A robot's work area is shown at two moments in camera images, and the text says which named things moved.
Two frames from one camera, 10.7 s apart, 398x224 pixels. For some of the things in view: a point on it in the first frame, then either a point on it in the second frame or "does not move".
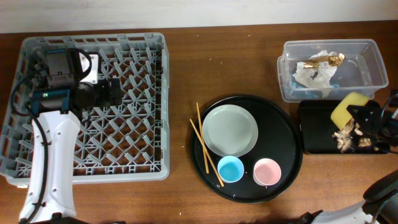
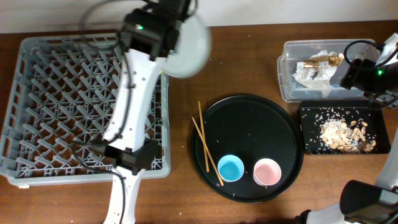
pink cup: [267, 172] does not move
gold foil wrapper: [324, 61] does not move
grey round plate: [230, 130] to [193, 50]
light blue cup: [231, 169] does not move
